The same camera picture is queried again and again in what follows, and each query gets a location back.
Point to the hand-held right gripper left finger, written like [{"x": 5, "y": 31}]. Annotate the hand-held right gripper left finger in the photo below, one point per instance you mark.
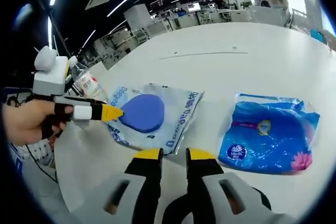
[{"x": 147, "y": 182}]

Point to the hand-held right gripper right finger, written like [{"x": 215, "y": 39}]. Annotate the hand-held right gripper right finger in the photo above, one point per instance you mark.
[{"x": 204, "y": 176}]

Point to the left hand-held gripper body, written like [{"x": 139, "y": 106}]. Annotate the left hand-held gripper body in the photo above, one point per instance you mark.
[{"x": 50, "y": 74}]

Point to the clear plastic water bottle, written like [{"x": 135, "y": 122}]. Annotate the clear plastic water bottle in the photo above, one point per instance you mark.
[{"x": 86, "y": 79}]

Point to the blue teardrop pad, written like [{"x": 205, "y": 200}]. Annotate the blue teardrop pad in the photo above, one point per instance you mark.
[{"x": 144, "y": 113}]

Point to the blue tissue packet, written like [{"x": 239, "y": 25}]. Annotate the blue tissue packet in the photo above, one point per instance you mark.
[{"x": 262, "y": 140}]

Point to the clear blue-print plastic packet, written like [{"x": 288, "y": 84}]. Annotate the clear blue-print plastic packet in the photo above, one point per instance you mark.
[{"x": 181, "y": 111}]

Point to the person's left hand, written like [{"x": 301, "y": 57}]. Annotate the person's left hand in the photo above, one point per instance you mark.
[{"x": 26, "y": 121}]

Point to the person's grey clothing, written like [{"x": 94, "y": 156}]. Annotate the person's grey clothing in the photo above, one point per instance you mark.
[{"x": 39, "y": 195}]

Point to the white table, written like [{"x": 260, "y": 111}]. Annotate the white table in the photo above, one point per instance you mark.
[{"x": 236, "y": 72}]

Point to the white partition panel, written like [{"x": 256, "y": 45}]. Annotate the white partition panel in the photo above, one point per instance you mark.
[{"x": 265, "y": 15}]

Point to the potted plant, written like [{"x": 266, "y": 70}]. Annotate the potted plant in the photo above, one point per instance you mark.
[{"x": 246, "y": 4}]

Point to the blue box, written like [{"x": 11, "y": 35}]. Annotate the blue box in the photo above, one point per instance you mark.
[{"x": 319, "y": 36}]

